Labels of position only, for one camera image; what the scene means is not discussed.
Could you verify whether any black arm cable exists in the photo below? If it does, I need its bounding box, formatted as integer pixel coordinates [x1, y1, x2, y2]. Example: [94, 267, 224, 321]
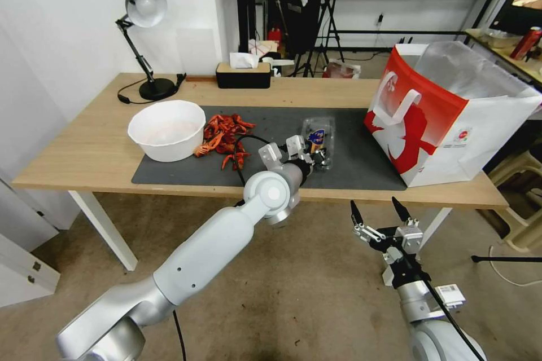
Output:
[172, 135, 273, 361]
[396, 236, 486, 361]

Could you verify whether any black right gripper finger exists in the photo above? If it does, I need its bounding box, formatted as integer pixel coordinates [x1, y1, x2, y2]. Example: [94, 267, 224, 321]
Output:
[391, 196, 421, 230]
[349, 200, 387, 244]

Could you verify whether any red drink can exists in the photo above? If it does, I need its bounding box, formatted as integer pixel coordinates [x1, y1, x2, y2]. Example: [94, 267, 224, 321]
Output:
[509, 26, 542, 60]

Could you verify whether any white cabinet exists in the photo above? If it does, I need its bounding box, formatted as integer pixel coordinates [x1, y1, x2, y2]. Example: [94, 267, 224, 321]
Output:
[0, 168, 61, 309]

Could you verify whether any black lamp power cable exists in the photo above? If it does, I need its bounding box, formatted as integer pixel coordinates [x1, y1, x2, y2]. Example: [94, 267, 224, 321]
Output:
[116, 77, 178, 105]

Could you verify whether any red plastic bag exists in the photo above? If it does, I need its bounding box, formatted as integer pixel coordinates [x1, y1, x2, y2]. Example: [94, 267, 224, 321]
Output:
[322, 58, 362, 80]

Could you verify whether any red crayfish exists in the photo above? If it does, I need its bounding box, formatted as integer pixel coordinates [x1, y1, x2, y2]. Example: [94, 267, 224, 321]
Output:
[220, 151, 251, 172]
[215, 132, 246, 155]
[230, 113, 257, 134]
[206, 114, 232, 135]

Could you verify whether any black tripod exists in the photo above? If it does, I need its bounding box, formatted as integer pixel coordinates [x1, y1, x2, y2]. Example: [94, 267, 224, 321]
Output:
[291, 0, 347, 78]

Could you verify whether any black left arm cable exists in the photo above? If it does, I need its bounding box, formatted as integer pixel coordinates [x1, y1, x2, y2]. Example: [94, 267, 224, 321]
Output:
[172, 135, 273, 361]

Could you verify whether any white floor cable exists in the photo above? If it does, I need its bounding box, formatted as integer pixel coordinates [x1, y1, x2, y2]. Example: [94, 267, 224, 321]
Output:
[488, 244, 542, 288]

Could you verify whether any white paper bowl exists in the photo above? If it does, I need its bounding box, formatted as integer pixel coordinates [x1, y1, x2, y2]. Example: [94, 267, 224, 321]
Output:
[128, 100, 207, 163]

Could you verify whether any brown cardboard box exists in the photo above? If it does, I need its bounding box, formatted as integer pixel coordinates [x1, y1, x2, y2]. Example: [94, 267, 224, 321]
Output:
[247, 39, 282, 60]

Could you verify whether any black silver desk lamp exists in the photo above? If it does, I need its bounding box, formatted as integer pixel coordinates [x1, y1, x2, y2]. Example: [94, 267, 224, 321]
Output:
[115, 0, 178, 102]

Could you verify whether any black stand base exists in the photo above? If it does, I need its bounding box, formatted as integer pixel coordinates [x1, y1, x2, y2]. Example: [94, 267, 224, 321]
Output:
[470, 254, 542, 265]

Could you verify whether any black tissue box wooden lid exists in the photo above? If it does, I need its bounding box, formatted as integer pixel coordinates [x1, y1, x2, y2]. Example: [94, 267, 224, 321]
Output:
[215, 62, 272, 90]

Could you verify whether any white tissue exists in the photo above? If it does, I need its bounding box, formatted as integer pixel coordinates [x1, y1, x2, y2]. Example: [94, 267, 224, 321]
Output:
[229, 51, 260, 70]

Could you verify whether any red white takeout bag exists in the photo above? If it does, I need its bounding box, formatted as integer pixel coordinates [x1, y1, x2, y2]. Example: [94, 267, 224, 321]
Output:
[364, 41, 542, 188]

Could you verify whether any pale orange crayfish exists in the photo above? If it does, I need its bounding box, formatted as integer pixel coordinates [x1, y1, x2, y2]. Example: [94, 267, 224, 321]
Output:
[194, 132, 224, 158]

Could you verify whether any wooden table with white legs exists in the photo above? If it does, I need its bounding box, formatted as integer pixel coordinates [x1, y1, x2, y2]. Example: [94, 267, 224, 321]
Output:
[11, 72, 509, 272]

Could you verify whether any clear plastic takeout container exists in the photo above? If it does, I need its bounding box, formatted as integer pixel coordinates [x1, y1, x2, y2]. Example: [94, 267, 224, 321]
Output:
[299, 115, 338, 171]

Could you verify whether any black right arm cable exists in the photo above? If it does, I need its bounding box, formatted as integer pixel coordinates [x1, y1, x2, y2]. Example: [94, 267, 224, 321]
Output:
[396, 236, 486, 361]

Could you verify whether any beige plastic stool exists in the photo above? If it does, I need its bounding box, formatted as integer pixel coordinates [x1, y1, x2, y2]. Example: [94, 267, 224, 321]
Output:
[486, 139, 542, 253]

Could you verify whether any dark grey table mat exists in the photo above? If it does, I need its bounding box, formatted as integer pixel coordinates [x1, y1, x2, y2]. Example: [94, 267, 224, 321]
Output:
[131, 105, 408, 192]

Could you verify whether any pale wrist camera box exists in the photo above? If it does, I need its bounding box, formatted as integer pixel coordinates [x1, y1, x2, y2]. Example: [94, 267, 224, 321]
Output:
[285, 135, 307, 155]
[397, 225, 425, 253]

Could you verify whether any wooden side table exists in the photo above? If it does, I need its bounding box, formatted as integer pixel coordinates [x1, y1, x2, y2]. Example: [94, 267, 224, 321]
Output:
[463, 28, 542, 91]

